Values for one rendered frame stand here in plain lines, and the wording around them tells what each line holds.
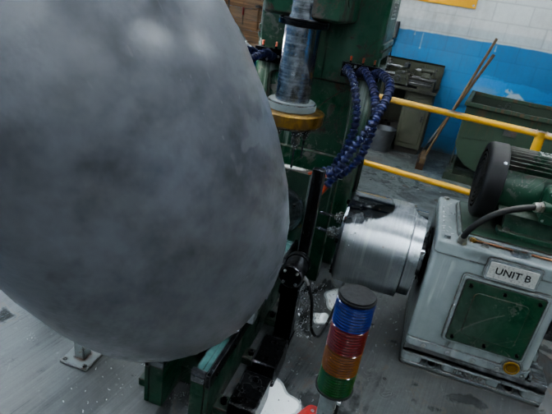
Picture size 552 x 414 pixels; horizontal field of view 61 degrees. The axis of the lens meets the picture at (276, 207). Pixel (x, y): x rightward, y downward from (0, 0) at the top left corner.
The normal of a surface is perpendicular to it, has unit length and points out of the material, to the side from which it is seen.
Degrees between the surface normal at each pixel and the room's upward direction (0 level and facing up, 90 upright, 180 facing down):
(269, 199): 84
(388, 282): 107
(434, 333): 90
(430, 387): 0
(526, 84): 90
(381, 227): 47
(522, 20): 90
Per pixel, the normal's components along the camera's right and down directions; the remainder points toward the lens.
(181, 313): 0.39, 0.68
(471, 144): -0.43, 0.25
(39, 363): 0.14, -0.90
